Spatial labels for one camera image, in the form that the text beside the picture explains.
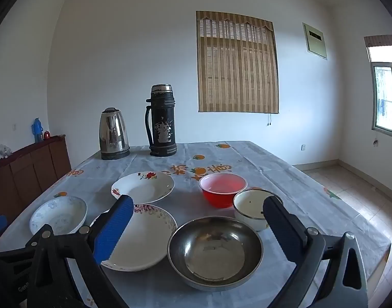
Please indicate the white enamel bowl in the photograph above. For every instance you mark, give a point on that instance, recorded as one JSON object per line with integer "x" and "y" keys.
{"x": 250, "y": 207}

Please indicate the pink plastic cup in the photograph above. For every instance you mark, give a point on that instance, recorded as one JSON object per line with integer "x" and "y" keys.
{"x": 223, "y": 189}

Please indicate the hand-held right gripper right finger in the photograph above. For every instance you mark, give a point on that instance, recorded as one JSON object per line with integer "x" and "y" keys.
{"x": 280, "y": 227}

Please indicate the small red ornament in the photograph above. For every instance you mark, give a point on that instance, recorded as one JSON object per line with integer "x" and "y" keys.
{"x": 47, "y": 135}

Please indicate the stainless steel bowl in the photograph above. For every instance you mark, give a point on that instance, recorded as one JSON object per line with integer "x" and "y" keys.
{"x": 215, "y": 253}

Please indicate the glass window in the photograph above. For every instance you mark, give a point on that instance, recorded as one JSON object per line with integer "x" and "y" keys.
{"x": 386, "y": 99}

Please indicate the bamboo window blind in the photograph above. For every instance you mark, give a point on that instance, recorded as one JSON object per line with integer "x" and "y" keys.
{"x": 237, "y": 67}

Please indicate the beige wall panel box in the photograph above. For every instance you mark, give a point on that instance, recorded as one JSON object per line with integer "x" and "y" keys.
{"x": 315, "y": 41}

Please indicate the stainless steel electric kettle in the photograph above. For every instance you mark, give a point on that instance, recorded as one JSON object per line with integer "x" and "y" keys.
{"x": 112, "y": 134}

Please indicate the brown wooden cabinet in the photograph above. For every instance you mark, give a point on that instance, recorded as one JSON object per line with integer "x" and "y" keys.
{"x": 29, "y": 173}

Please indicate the blue thermos bottle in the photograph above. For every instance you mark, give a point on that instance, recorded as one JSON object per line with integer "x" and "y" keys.
{"x": 37, "y": 131}

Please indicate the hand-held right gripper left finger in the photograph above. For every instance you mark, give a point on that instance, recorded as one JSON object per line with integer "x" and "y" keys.
{"x": 114, "y": 231}

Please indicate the window valance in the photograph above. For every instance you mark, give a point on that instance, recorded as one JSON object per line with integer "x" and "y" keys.
{"x": 383, "y": 46}

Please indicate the black thermos flask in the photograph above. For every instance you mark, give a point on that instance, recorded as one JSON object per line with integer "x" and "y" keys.
{"x": 162, "y": 122}

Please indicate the red floral white plate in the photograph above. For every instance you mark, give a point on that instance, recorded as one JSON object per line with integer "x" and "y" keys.
{"x": 144, "y": 187}

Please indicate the orange fruit printed tablecloth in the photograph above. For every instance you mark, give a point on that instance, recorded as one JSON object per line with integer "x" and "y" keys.
{"x": 266, "y": 166}

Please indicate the pink floral white plate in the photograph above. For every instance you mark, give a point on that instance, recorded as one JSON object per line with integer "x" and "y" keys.
{"x": 146, "y": 237}

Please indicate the small white ornament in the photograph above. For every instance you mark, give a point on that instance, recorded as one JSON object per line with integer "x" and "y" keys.
{"x": 4, "y": 151}

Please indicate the blue patterned white plate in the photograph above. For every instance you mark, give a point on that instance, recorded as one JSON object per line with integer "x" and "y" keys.
{"x": 59, "y": 215}

